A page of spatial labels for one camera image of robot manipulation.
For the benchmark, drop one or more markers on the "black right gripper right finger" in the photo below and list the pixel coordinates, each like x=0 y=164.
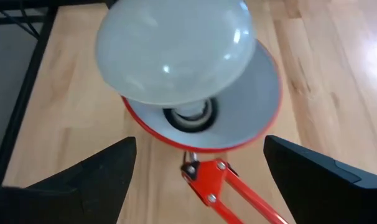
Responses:
x=325 y=193

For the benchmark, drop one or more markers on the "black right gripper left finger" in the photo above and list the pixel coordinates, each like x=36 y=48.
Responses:
x=82 y=193

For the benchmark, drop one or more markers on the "red desk lamp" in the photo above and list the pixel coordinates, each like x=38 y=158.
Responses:
x=244 y=109

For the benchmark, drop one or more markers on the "white lightbulb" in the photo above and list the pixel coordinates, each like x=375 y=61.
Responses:
x=176 y=46

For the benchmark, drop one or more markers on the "black aluminium table frame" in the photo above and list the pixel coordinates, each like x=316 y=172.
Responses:
x=22 y=102

